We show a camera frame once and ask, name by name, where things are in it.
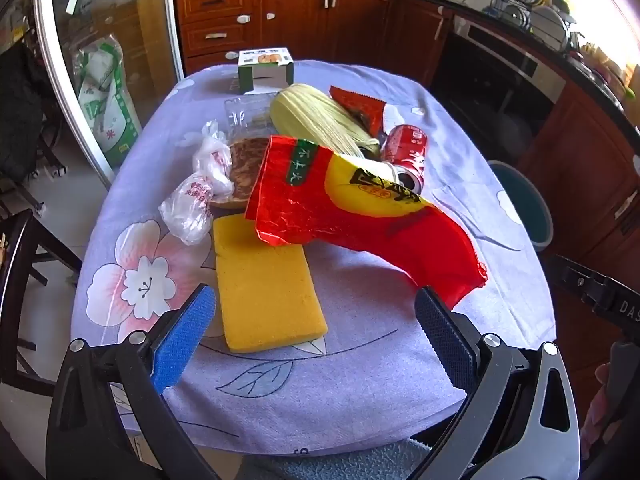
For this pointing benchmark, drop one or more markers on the green and white carton box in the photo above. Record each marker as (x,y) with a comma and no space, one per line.
(262,77)

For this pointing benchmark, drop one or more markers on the light blue clothing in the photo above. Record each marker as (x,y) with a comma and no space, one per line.
(350,465)

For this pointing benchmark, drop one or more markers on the white and green rice sack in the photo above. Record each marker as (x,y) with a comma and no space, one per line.
(107,120)

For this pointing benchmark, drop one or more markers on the metal dish rack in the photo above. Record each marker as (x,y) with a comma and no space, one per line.
(535,15)

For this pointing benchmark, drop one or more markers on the purple floral tablecloth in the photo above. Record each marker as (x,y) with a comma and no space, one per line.
(350,350)

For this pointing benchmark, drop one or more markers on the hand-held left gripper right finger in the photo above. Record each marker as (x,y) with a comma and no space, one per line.
(445,340)

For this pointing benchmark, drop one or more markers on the red snack wrapper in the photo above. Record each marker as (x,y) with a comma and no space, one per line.
(362,107)

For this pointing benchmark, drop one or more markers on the yellow sponge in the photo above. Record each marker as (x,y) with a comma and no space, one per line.
(265,290)

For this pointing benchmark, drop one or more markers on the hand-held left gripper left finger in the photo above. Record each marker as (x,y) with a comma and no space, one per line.
(186,337)

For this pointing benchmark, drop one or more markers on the wooden door cabinet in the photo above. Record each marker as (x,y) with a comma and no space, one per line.
(590,170)

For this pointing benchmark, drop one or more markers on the built-in black oven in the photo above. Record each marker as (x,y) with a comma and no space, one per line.
(490,85)

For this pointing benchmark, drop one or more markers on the dark wooden chair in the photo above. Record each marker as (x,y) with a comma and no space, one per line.
(15,260)

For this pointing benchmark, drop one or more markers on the dark cloth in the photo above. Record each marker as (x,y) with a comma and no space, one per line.
(20,110)

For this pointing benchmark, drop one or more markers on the red soda can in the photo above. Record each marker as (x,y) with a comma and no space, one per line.
(405,147)

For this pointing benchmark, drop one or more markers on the glass sliding door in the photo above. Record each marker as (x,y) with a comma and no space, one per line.
(100,10)

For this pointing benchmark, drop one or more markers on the teal trash bin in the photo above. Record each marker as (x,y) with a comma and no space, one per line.
(525,205)

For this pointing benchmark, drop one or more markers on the red and yellow plastic bag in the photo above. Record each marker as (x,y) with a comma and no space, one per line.
(360,205)

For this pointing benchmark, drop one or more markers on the clear plastic tray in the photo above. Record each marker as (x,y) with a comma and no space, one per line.
(245,115)

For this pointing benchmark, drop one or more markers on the yellow noodle bundle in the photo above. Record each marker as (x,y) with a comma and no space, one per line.
(315,115)

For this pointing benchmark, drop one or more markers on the white plastic bag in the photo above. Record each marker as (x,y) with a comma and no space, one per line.
(187,205)
(212,160)

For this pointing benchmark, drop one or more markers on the person's right hand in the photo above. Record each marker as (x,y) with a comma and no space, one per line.
(597,400)

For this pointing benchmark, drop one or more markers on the wooden drawer cabinet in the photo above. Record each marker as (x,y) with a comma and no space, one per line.
(300,15)

